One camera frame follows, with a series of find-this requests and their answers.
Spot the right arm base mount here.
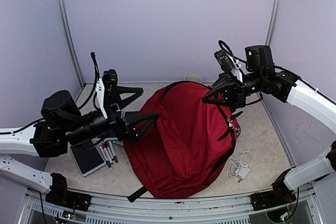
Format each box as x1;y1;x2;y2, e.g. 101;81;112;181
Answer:
250;169;297;211

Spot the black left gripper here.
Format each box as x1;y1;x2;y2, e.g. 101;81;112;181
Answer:
65;87;160;147

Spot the left aluminium corner post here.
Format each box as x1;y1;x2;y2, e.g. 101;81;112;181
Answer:
57;0;85;90

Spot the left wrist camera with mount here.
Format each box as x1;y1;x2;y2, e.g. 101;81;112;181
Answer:
96;69;119;120

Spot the white charger with cable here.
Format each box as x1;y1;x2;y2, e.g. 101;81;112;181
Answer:
228;151;254;183

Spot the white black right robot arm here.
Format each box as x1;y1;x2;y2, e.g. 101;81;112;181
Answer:
202;41;335;205

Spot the aluminium front rail frame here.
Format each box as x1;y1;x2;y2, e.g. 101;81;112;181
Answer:
18;184;323;224

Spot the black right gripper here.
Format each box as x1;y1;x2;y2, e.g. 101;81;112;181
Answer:
202;69;266;109

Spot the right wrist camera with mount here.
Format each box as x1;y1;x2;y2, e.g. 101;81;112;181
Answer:
214;49;243;83

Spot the black camera cable loop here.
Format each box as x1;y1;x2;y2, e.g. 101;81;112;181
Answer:
217;40;249;63

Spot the aluminium corner post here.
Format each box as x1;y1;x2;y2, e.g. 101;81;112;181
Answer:
57;0;85;90
265;0;281;46

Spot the red floral plate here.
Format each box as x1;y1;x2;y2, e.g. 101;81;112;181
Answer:
233;119;241;138

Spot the white tablet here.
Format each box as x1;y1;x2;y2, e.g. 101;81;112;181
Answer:
70;146;107;177
112;111;139;145

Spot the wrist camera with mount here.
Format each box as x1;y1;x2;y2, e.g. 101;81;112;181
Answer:
214;49;243;83
96;69;119;120

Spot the white patterned ceramic mug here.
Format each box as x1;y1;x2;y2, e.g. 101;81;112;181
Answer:
184;74;203;83

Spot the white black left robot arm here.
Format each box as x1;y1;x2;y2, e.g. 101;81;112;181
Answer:
1;84;159;206

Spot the white marker blue cap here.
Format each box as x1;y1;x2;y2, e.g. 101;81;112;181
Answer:
107;141;118;163

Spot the right aluminium corner post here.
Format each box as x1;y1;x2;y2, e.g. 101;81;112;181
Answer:
265;0;281;46

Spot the red student backpack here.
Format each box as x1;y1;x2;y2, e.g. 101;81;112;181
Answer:
123;81;237;201

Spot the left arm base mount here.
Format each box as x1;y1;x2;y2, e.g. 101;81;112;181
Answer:
45;173;91;212

